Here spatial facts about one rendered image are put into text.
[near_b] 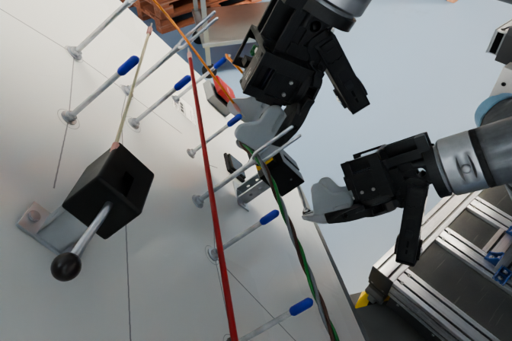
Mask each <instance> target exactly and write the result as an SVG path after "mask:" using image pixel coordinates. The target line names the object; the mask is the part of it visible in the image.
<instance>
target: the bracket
mask: <svg viewBox="0 0 512 341"><path fill-rule="evenodd" d="M256 179H259V180H256ZM232 183H233V186H234V190H235V195H236V199H237V202H238V205H240V206H241V207H242V208H243V209H245V210H246V211H248V212H249V209H248V202H250V201H252V200H253V199H254V198H256V197H257V196H259V195H261V194H262V193H263V192H264V191H266V190H268V189H269V188H270V186H268V185H267V184H266V183H265V182H264V181H263V180H262V179H260V178H259V175H258V173H256V174H255V175H254V176H252V177H250V178H249V179H247V180H246V181H245V182H244V183H242V184H237V183H236V182H235V181H232ZM247 185H250V186H247Z"/></svg>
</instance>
